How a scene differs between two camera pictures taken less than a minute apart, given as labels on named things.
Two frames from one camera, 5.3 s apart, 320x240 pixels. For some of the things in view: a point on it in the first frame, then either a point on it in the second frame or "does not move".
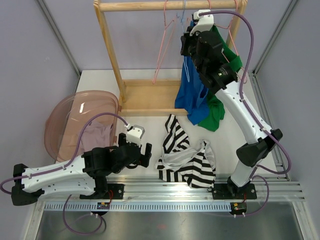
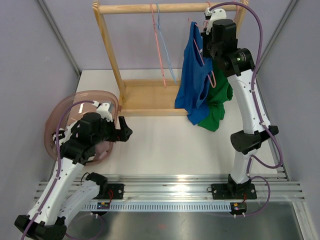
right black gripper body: [188, 47] → [209, 49]
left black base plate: [117, 189] does not move
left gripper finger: [122, 140] → [123, 125]
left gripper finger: [145, 158] → [123, 135]
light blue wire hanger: [177, 16] → [164, 50]
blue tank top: [192, 93] does not move
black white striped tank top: [181, 162] → [64, 133]
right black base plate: [230, 191] does not move
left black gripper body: [118, 169] → [108, 132]
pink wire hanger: [155, 78] → [152, 11]
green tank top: [215, 107] does not move
